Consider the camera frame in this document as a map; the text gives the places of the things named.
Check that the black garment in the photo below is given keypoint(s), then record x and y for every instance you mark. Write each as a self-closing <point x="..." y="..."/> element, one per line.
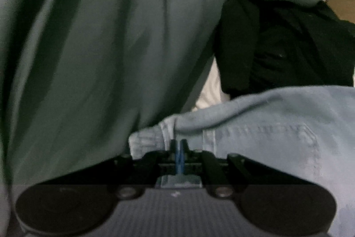
<point x="291" y="53"/>

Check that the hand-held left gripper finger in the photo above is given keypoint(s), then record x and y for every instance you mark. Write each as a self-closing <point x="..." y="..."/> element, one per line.
<point x="177" y="162"/>
<point x="182" y="162"/>

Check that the cream bear print blanket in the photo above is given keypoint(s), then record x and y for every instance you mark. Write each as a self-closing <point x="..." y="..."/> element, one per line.
<point x="210" y="92"/>

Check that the blue denim pants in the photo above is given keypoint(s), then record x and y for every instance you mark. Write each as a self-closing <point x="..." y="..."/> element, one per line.
<point x="277" y="128"/>

